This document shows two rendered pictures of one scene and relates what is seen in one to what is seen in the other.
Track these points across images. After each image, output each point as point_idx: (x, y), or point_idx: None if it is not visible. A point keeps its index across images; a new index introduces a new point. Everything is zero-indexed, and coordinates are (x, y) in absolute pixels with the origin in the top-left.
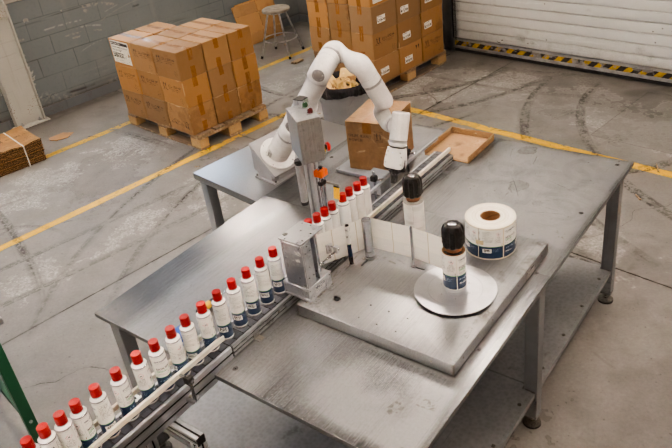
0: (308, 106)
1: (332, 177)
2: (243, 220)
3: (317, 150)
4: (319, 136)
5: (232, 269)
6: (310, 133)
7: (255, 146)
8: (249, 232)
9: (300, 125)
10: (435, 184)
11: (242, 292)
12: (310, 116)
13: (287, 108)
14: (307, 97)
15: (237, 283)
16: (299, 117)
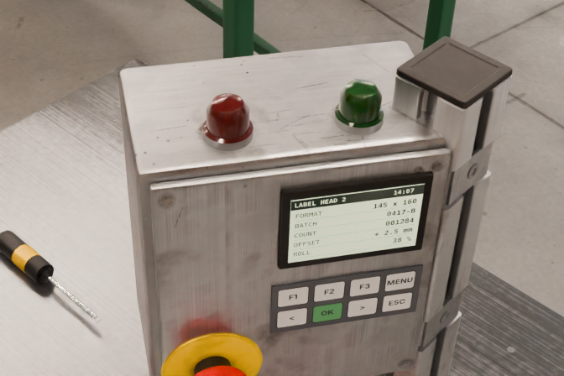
0: (355, 129)
1: None
2: (549, 357)
3: (144, 321)
4: (142, 274)
5: None
6: (133, 204)
7: None
8: (453, 375)
9: (121, 107)
10: None
11: (65, 351)
12: (167, 131)
13: (384, 44)
14: (459, 105)
15: (125, 337)
16: (185, 83)
